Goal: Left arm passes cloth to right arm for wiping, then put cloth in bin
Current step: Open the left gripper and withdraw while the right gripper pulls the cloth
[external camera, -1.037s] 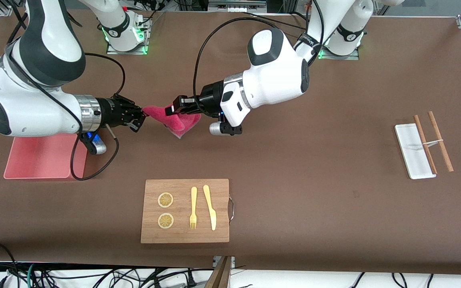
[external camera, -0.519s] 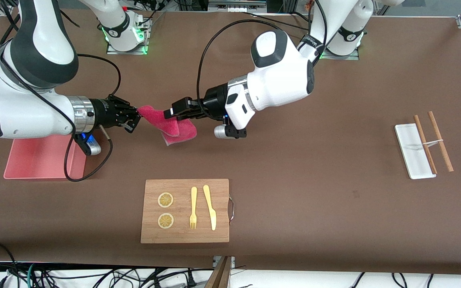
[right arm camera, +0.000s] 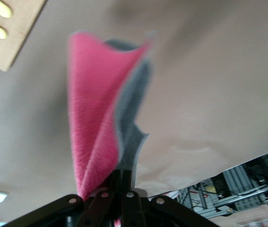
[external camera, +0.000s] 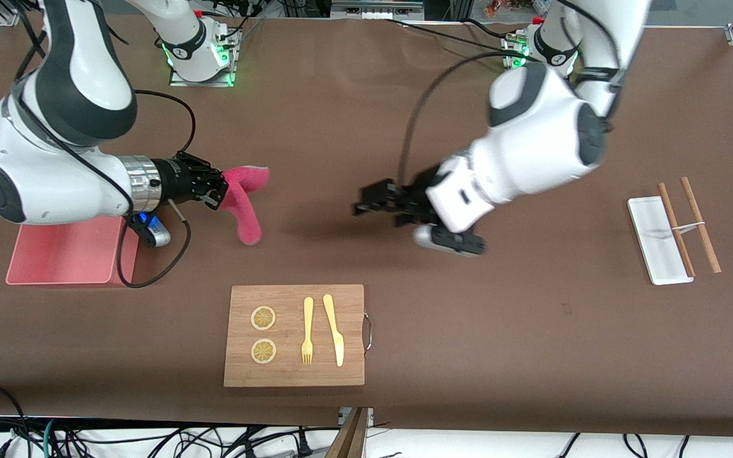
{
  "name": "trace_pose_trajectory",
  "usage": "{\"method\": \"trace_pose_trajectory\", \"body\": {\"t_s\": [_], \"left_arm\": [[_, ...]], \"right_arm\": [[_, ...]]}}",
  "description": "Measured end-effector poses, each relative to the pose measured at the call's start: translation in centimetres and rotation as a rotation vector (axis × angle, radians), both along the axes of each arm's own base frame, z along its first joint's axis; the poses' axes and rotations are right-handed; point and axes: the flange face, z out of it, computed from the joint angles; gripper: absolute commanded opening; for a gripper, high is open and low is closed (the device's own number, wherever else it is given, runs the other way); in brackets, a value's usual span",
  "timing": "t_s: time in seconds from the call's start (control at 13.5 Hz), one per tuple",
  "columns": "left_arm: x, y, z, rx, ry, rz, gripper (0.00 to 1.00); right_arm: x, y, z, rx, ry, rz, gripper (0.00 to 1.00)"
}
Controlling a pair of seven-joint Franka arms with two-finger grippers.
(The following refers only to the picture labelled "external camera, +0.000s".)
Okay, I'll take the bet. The pink and grey cloth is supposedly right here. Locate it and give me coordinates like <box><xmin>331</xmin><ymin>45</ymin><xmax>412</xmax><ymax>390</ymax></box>
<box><xmin>221</xmin><ymin>165</ymin><xmax>270</xmax><ymax>246</ymax></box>

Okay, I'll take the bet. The yellow plastic fork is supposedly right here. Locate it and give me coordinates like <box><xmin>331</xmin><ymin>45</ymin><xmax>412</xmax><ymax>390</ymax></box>
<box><xmin>301</xmin><ymin>296</ymin><xmax>314</xmax><ymax>366</ymax></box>

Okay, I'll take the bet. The yellow plastic knife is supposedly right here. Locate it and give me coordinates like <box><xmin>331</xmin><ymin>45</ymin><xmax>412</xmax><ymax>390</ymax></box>
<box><xmin>323</xmin><ymin>293</ymin><xmax>346</xmax><ymax>368</ymax></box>

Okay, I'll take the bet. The pink plastic bin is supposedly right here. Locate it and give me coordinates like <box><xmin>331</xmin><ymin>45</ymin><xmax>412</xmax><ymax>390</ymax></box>
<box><xmin>5</xmin><ymin>216</ymin><xmax>140</xmax><ymax>287</ymax></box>

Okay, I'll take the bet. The brown table cover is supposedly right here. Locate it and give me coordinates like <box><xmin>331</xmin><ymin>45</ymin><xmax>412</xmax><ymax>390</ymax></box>
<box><xmin>0</xmin><ymin>13</ymin><xmax>733</xmax><ymax>440</ymax></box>

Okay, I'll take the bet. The wooden cutting board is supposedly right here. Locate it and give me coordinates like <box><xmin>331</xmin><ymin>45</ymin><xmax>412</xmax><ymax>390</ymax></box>
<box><xmin>223</xmin><ymin>284</ymin><xmax>365</xmax><ymax>387</ymax></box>

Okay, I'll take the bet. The wooden plank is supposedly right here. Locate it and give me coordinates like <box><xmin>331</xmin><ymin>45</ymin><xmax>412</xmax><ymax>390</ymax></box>
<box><xmin>325</xmin><ymin>407</ymin><xmax>370</xmax><ymax>458</ymax></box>

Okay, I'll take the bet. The white rectangular tray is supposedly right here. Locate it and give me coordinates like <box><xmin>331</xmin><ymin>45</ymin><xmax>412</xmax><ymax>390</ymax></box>
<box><xmin>627</xmin><ymin>196</ymin><xmax>694</xmax><ymax>286</ymax></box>

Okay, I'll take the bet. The wooden rod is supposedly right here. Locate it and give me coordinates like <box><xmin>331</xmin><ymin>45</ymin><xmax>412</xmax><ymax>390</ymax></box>
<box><xmin>680</xmin><ymin>176</ymin><xmax>722</xmax><ymax>274</ymax></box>
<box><xmin>657</xmin><ymin>183</ymin><xmax>697</xmax><ymax>278</ymax></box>

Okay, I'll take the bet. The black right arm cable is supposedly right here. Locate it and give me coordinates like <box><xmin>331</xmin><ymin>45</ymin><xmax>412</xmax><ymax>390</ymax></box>
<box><xmin>115</xmin><ymin>89</ymin><xmax>197</xmax><ymax>288</ymax></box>

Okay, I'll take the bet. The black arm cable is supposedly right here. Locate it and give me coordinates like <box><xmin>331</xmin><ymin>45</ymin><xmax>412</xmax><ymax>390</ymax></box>
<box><xmin>400</xmin><ymin>51</ymin><xmax>615</xmax><ymax>188</ymax></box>
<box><xmin>115</xmin><ymin>89</ymin><xmax>197</xmax><ymax>288</ymax></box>

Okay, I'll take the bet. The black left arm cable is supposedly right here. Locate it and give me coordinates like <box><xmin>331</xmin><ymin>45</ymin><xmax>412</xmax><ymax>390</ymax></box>
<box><xmin>400</xmin><ymin>51</ymin><xmax>615</xmax><ymax>188</ymax></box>

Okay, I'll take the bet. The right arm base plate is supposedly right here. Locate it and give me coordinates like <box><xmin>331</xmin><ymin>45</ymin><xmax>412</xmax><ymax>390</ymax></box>
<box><xmin>169</xmin><ymin>25</ymin><xmax>241</xmax><ymax>87</ymax></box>

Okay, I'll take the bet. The black cable on table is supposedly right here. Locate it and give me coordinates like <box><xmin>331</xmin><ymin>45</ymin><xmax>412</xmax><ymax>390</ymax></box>
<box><xmin>382</xmin><ymin>18</ymin><xmax>510</xmax><ymax>50</ymax></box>

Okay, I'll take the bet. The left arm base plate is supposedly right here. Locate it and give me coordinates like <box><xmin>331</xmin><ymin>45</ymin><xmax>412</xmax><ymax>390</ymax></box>
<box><xmin>500</xmin><ymin>33</ymin><xmax>536</xmax><ymax>69</ymax></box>

